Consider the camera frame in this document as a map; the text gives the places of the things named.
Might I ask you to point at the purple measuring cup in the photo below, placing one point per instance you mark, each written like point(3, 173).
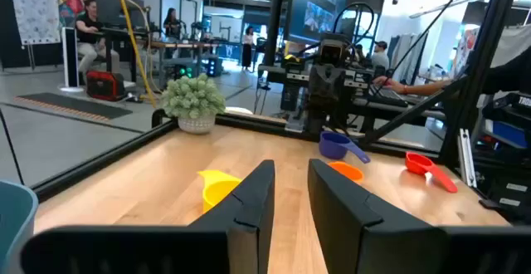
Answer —
point(334, 145)

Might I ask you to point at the orange measuring cup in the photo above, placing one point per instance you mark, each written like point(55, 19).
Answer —
point(348, 171)

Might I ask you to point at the large wall display screen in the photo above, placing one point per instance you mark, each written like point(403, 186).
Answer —
point(315, 8)

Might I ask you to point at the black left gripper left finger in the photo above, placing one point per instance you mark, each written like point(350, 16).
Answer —
point(232, 241)

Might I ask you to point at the black diagonal frame strut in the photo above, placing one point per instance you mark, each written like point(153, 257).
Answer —
point(415, 110)

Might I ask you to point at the person's hand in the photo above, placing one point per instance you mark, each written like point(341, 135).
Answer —
point(390, 83)

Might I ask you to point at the teal plastic basket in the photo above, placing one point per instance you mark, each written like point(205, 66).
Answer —
point(14, 220)

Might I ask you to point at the person's forearm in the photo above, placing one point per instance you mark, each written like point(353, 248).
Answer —
point(431, 87)

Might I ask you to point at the colourful patchwork quilt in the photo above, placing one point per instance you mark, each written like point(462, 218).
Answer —
point(72, 0)

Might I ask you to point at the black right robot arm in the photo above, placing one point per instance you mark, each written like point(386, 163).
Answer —
point(327, 116)

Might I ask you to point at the white standing tower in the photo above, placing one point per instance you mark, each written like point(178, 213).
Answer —
point(70, 58)

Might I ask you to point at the red and black box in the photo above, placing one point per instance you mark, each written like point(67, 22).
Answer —
point(103, 85)

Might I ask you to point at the black floor mat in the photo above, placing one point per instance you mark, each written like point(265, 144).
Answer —
point(74, 106)

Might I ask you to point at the black frame post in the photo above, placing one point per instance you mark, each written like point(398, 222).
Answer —
point(481, 66)

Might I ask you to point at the red measuring cup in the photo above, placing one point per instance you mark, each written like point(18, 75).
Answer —
point(419, 164)

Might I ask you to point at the white patterned fabric panel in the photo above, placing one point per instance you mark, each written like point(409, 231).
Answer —
point(35, 8)

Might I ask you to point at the black table edge rail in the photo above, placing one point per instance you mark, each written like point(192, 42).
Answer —
point(103, 162)

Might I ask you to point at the yellow measuring cup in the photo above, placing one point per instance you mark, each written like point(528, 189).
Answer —
point(215, 189)

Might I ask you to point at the green plant in white pot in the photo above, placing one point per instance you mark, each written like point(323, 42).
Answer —
point(194, 99)

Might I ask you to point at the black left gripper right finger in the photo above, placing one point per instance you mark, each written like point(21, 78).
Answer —
point(365, 232)

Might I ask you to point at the person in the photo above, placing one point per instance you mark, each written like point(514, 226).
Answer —
point(379, 58)
point(89, 33)
point(171, 25)
point(248, 45)

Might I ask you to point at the black keyboard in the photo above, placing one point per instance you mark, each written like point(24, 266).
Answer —
point(388, 96)

